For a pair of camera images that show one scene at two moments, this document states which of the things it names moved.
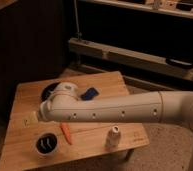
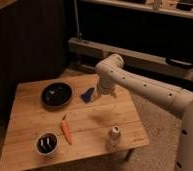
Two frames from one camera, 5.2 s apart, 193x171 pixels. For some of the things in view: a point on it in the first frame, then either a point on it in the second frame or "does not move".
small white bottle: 113,138 does not move
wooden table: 31,143 does not move
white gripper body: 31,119 → 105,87
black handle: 180,62 does not move
